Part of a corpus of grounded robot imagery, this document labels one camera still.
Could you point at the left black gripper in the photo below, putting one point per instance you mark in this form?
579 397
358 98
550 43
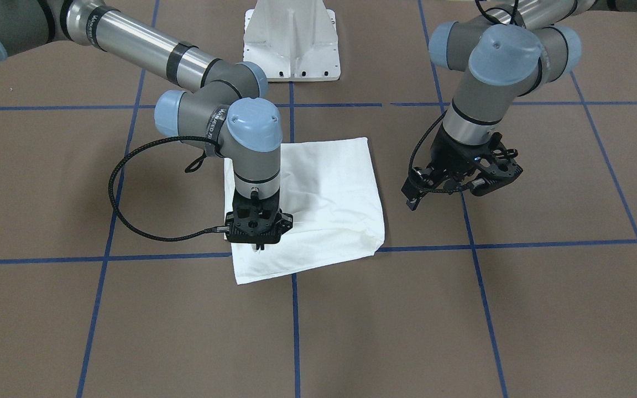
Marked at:
447 155

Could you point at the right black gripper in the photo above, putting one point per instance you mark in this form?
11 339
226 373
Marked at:
286 220

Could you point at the white long-sleeve printed shirt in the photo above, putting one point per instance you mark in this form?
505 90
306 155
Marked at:
330 190

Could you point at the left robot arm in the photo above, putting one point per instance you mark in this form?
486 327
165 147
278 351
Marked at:
504 53

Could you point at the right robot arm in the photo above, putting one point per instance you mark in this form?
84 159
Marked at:
217 106

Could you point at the white camera mast base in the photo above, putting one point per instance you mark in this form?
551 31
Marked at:
292 41

